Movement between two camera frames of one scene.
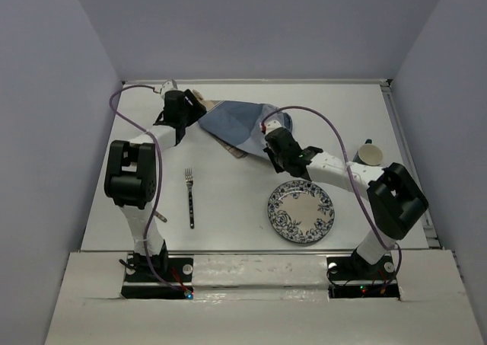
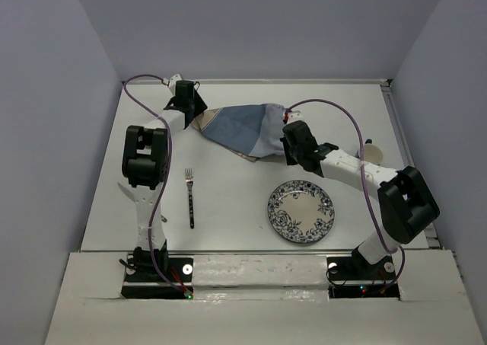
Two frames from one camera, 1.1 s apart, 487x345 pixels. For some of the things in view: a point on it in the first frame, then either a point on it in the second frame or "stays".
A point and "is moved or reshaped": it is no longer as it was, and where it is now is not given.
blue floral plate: [300, 212] stays
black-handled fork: [189, 180] stays
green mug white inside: [368, 154] stays
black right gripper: [278, 167] to [290, 160]
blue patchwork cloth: [241, 123] is moved or reshaped
